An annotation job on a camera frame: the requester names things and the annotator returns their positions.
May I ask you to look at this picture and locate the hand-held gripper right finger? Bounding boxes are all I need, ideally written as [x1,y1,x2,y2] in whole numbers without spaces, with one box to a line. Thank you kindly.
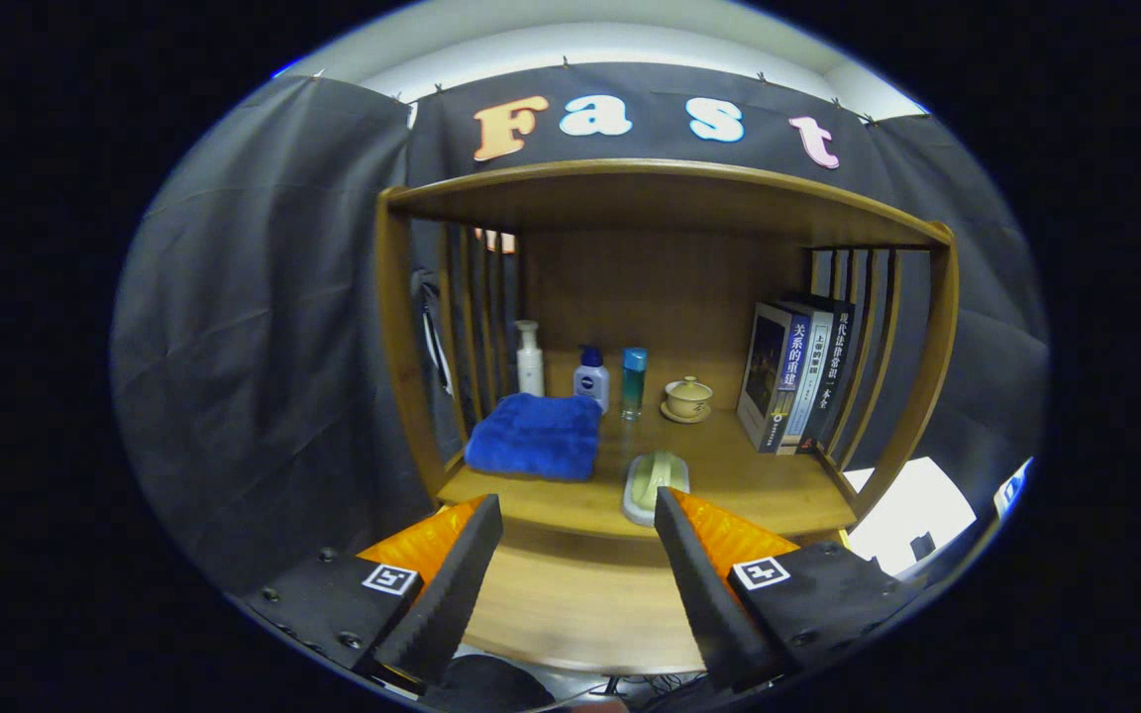
[654,485,928,692]

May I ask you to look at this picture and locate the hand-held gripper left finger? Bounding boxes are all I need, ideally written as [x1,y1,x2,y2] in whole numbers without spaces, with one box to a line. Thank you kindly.
[239,493,504,689]

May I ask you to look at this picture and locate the wooden drawer with black knob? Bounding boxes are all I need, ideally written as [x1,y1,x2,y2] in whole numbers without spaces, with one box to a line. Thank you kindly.
[432,500,859,676]

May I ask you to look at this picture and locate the clear dish with green soap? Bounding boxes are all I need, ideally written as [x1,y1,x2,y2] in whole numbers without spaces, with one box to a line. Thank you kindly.
[622,452,690,528]

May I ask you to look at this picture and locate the wooden countertop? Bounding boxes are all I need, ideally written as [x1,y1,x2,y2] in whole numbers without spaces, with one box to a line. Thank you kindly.
[437,401,859,541]

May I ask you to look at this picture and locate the wooden cabinet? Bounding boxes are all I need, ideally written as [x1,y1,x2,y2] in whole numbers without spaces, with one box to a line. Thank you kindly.
[374,158,960,556]

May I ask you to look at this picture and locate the person's dark clothing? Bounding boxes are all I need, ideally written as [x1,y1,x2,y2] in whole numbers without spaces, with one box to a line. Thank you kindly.
[422,654,557,713]

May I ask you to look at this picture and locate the blue folded towel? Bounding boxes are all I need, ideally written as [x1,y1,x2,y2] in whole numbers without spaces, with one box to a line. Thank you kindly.
[464,392,603,483]

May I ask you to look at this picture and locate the beige lidded teacup with saucer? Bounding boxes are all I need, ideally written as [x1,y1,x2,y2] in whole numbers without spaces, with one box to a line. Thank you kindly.
[660,375,714,425]

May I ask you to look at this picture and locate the teal glass bottle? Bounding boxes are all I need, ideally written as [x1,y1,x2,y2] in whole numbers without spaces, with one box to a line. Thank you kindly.
[621,347,649,421]

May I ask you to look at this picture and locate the white storage box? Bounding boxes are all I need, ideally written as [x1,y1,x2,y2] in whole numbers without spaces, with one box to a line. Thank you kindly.
[843,456,978,577]

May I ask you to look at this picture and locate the book with blue spine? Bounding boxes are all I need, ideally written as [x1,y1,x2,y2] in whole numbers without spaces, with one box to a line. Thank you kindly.
[736,302,811,455]

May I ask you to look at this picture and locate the white pump bottle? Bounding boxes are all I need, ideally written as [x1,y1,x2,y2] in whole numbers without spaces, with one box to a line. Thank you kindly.
[516,320,546,398]

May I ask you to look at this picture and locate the white bottle with blue cap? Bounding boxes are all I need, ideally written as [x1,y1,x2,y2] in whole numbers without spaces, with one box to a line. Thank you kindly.
[572,345,611,413]

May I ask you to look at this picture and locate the book with pale spine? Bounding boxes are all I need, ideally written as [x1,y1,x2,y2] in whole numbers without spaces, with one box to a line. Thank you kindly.
[783,307,834,455]

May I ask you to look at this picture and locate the book with black spine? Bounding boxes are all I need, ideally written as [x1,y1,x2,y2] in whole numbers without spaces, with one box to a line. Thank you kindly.
[803,297,857,455]

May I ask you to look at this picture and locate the black backdrop cloth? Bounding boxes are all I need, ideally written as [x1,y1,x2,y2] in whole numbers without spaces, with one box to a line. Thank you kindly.
[113,61,1047,595]

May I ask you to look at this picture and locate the black floor cables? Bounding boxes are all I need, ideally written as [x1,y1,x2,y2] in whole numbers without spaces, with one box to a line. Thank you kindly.
[570,673,700,709]

